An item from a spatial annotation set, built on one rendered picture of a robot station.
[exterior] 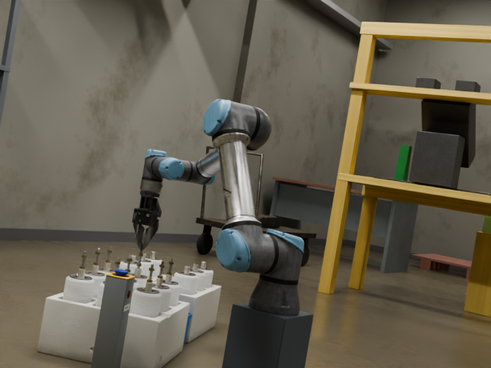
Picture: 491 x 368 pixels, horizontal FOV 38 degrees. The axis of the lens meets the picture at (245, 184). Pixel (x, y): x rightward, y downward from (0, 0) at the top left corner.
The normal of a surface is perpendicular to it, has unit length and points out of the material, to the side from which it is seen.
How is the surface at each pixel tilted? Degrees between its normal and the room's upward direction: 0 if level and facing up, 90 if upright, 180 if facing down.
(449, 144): 90
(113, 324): 90
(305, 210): 90
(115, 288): 90
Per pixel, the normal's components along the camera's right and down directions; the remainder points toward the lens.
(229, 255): -0.79, -0.01
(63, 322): -0.17, -0.02
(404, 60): -0.52, -0.08
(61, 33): 0.84, 0.15
